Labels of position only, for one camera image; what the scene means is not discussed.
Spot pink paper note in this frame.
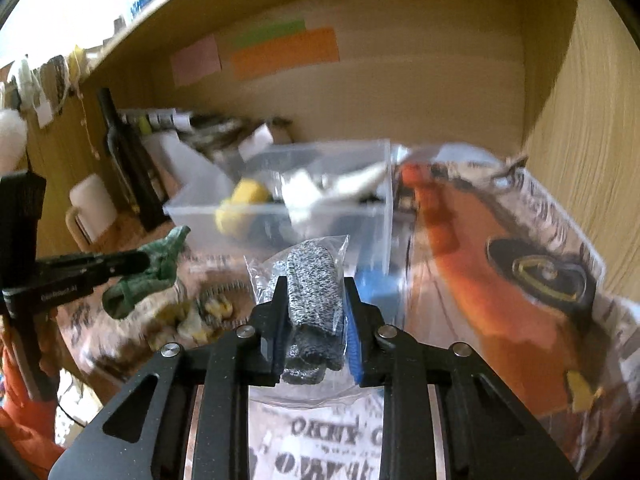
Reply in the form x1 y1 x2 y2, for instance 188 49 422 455
170 34 222 87

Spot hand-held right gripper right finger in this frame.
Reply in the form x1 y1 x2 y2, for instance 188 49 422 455
343 276 577 480

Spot white cloth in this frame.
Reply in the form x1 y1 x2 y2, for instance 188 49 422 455
279 161 387 227

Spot yellow soft toy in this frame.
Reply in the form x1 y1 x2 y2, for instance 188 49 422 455
214 178 274 237

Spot green paper note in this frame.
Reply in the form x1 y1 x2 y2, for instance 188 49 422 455
230 19 307 52

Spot grey knit socks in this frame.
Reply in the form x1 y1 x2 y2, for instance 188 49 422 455
244 234 387 404

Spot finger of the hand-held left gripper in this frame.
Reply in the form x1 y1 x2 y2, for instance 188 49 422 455
35 250 152 287

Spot green knit cloth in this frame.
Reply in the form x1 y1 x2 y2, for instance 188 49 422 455
101 225 192 320

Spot white fluffy ball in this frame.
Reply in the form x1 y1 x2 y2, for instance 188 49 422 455
0 108 29 174

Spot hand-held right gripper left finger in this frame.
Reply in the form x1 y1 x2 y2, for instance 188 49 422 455
47 276 290 480

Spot orange paper note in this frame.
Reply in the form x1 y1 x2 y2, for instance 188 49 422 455
231 26 341 81

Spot dark glass bottle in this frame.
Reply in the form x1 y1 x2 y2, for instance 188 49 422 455
96 87 169 232

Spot printed table cover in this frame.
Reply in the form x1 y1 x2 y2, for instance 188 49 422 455
50 144 640 480

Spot white paper box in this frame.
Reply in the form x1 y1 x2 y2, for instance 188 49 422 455
144 130 237 197

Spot blue cloth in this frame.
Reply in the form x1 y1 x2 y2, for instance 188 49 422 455
357 267 407 312

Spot row of small bottles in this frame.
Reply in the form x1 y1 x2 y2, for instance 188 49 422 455
119 107 192 137

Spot person's left forearm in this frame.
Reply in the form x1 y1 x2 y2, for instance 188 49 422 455
0 347 67 463

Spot white mug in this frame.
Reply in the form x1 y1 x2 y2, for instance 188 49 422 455
66 173 121 252

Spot clear plastic box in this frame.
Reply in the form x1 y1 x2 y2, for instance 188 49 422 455
162 139 394 282

